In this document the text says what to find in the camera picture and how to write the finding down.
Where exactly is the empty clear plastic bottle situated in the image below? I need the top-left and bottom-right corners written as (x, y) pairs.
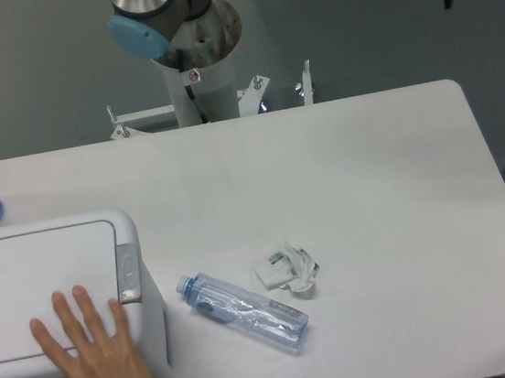
top-left (176, 273), bottom-right (309, 351)

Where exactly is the white push-button trash can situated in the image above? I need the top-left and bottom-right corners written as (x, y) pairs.
top-left (0, 210), bottom-right (173, 378)

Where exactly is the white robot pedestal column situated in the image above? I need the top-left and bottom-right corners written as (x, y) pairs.
top-left (136, 0), bottom-right (255, 132)

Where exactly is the bare human hand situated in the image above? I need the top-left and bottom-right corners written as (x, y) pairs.
top-left (29, 285), bottom-right (152, 378)

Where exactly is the white pedestal base frame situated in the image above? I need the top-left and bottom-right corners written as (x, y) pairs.
top-left (107, 59), bottom-right (317, 140)

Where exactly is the crumpled white paper wrapper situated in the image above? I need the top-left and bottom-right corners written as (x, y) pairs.
top-left (253, 241), bottom-right (320, 293)

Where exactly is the black cable on pedestal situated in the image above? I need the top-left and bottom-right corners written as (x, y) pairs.
top-left (175, 45), bottom-right (210, 127)

